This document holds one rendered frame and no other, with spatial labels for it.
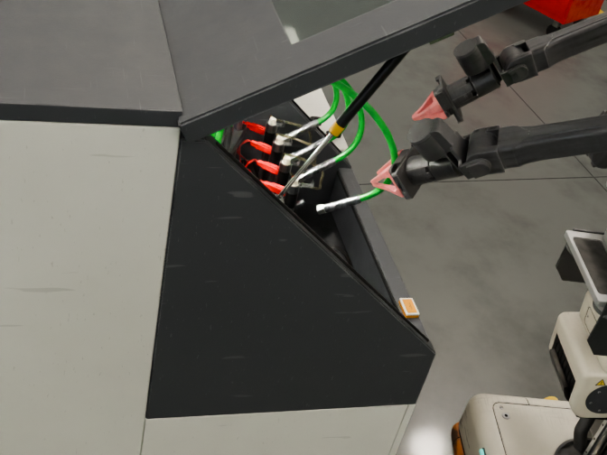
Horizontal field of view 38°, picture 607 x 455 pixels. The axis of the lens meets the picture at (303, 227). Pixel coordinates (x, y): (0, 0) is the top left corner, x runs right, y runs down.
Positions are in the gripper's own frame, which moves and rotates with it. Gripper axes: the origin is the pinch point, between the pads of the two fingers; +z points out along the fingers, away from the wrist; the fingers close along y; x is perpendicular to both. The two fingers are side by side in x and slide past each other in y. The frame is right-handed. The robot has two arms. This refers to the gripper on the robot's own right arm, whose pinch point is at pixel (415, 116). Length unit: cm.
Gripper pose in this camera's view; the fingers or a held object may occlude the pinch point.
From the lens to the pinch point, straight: 201.3
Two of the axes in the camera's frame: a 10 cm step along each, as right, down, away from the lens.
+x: -0.2, 6.1, -7.9
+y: -5.4, -6.7, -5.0
